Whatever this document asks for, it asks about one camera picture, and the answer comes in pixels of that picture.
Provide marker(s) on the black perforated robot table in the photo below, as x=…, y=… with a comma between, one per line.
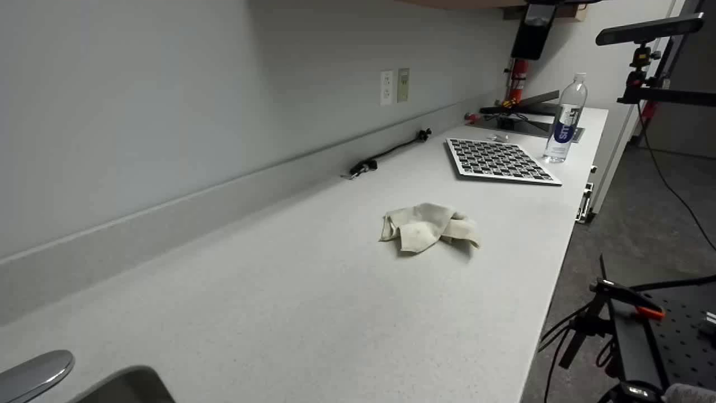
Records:
x=682, y=344

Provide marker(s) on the cream cloth towel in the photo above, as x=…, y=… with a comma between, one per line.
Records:
x=425, y=226

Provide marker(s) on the clear plastic water bottle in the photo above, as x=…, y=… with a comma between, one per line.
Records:
x=566, y=119

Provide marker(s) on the red fire extinguisher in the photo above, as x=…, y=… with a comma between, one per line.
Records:
x=518, y=81

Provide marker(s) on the laptop keyboard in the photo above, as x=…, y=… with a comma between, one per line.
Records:
x=495, y=159

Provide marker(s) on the pale green wall plate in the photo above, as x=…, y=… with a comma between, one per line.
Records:
x=403, y=85

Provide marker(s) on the black wall-mounted device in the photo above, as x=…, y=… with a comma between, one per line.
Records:
x=532, y=32

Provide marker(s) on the black stereo camera bar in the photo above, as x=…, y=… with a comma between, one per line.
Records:
x=648, y=30

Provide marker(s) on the black metal stand parts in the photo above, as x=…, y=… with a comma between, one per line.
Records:
x=527, y=114

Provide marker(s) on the black camera tripod mount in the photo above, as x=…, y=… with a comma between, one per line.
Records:
x=637, y=81

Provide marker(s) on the chrome sink faucet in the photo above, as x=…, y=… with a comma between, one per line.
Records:
x=34, y=375

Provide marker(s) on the white wall outlet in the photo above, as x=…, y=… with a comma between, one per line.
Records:
x=384, y=87

